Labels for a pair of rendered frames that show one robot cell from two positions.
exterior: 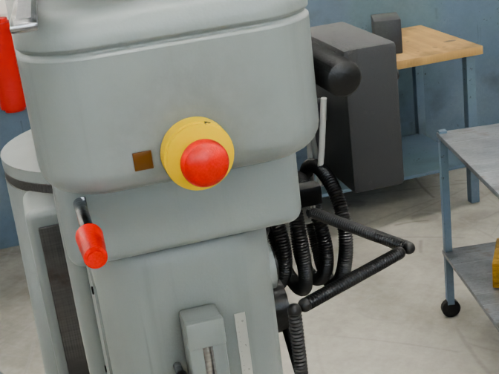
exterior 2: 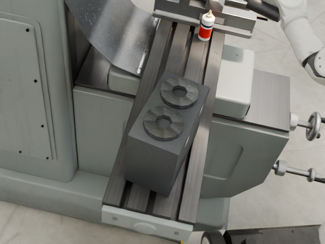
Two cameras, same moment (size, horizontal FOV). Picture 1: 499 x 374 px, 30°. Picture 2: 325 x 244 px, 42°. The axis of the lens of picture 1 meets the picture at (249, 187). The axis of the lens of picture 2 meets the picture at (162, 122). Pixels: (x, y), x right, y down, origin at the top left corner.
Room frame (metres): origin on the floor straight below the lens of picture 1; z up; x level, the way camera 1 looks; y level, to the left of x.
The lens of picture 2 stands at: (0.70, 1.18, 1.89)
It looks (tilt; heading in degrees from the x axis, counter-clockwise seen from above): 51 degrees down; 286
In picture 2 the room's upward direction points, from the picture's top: 10 degrees clockwise
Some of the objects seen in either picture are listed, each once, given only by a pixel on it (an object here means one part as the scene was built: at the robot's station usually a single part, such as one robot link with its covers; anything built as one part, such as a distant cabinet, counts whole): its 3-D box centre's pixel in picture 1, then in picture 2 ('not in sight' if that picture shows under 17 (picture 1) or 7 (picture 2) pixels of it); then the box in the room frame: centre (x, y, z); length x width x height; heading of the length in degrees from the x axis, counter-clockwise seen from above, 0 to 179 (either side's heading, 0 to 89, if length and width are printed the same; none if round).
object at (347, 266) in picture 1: (283, 234); not in sight; (1.28, -0.04, 1.45); 0.18 x 0.16 x 0.21; 13
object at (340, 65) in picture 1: (269, 39); not in sight; (1.04, -0.04, 1.79); 0.45 x 0.04 x 0.04; 13
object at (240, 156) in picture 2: not in sight; (176, 128); (0.95, 0.09, 0.47); 0.80 x 0.30 x 0.60; 13
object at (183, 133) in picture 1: (197, 153); not in sight; (0.75, 0.04, 1.76); 0.06 x 0.02 x 0.06; 103
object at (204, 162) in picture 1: (203, 161); not in sight; (0.72, 0.03, 1.76); 0.04 x 0.03 x 0.04; 103
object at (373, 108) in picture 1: (353, 103); not in sight; (1.34, -0.17, 1.62); 0.20 x 0.09 x 0.21; 13
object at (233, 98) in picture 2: not in sight; (184, 66); (0.97, 0.09, 0.83); 0.50 x 0.35 x 0.12; 13
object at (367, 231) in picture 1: (357, 228); not in sight; (0.96, -0.11, 1.58); 0.17 x 0.01 x 0.01; 34
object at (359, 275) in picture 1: (359, 274); not in sight; (0.85, -0.10, 1.58); 0.17 x 0.01 x 0.01; 129
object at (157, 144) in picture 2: not in sight; (166, 132); (0.86, 0.57, 1.07); 0.22 x 0.12 x 0.20; 92
